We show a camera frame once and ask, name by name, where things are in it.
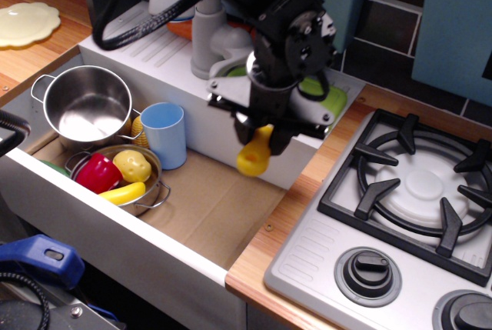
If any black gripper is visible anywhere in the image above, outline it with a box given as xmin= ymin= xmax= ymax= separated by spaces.
xmin=206 ymin=51 xmax=336 ymax=156

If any yellow handled toy knife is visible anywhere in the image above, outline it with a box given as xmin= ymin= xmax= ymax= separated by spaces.
xmin=236 ymin=125 xmax=274 ymax=177

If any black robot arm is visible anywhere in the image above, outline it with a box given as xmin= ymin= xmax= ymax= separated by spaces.
xmin=188 ymin=0 xmax=336 ymax=155

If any green cutting board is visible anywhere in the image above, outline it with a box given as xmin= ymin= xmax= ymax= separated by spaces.
xmin=217 ymin=66 xmax=347 ymax=127

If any light blue plastic cup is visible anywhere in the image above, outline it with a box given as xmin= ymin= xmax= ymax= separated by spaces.
xmin=141 ymin=102 xmax=187 ymax=170

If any grey toy faucet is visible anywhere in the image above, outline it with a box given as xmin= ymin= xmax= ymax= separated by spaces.
xmin=191 ymin=0 xmax=253 ymax=80

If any toy corn cob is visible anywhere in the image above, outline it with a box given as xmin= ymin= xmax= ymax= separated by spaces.
xmin=131 ymin=115 xmax=149 ymax=148

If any orange toy tomato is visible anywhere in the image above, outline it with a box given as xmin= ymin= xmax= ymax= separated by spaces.
xmin=166 ymin=19 xmax=193 ymax=41

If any yellow toy potato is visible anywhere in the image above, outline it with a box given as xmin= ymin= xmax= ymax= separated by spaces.
xmin=112 ymin=150 xmax=152 ymax=183

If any white sink basin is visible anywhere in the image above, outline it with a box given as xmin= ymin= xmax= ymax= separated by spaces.
xmin=0 ymin=0 xmax=366 ymax=330

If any yellow toy banana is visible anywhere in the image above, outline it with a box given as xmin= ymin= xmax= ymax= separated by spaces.
xmin=99 ymin=182 xmax=146 ymax=205

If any red toy pepper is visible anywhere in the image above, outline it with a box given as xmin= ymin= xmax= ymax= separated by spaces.
xmin=75 ymin=152 xmax=123 ymax=194

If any black stove grate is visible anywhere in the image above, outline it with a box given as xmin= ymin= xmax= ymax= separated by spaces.
xmin=317 ymin=109 xmax=491 ymax=287

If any grey toy stove top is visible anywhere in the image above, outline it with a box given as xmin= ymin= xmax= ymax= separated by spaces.
xmin=264 ymin=113 xmax=491 ymax=329

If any steel pot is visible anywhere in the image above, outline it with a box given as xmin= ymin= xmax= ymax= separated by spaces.
xmin=30 ymin=65 xmax=138 ymax=150

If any grey stove knob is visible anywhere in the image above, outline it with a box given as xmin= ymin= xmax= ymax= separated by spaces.
xmin=334 ymin=247 xmax=403 ymax=308
xmin=432 ymin=290 xmax=491 ymax=330

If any green toy item in sink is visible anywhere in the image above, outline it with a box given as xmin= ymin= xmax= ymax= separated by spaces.
xmin=41 ymin=160 xmax=70 ymax=178

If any teal box right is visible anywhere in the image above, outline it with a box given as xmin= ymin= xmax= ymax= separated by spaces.
xmin=412 ymin=0 xmax=491 ymax=105

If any blue clamp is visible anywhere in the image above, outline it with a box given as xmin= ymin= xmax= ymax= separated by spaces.
xmin=1 ymin=235 xmax=85 ymax=289

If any pale yellow plate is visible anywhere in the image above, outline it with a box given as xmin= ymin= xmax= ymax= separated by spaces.
xmin=1 ymin=2 xmax=61 ymax=48

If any steel pan with handles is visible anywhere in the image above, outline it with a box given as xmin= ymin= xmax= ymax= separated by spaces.
xmin=65 ymin=145 xmax=171 ymax=216

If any black braided cable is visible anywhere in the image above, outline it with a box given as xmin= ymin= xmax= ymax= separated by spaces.
xmin=91 ymin=0 xmax=201 ymax=52

